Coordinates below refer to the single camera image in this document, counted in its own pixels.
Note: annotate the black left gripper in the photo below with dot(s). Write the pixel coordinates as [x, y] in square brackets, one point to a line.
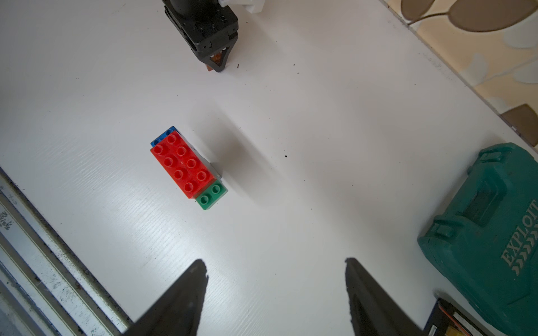
[207, 27]

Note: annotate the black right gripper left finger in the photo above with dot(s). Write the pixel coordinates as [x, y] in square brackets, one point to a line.
[178, 311]

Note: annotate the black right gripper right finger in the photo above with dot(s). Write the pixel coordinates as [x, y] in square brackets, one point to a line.
[372, 310]

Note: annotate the small brown waffle piece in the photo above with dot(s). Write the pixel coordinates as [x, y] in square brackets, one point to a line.
[216, 57]

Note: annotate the dark green lego brick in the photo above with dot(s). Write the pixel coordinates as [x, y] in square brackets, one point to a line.
[211, 195]

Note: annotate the red lego brick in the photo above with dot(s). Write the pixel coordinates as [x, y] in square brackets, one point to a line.
[183, 165]

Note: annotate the black charging board with connectors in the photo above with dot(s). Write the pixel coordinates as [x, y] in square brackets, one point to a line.
[446, 320]

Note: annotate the green plastic tool case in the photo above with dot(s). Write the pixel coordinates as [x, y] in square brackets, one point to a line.
[485, 242]

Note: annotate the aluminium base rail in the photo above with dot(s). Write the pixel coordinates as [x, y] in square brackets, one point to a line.
[45, 288]

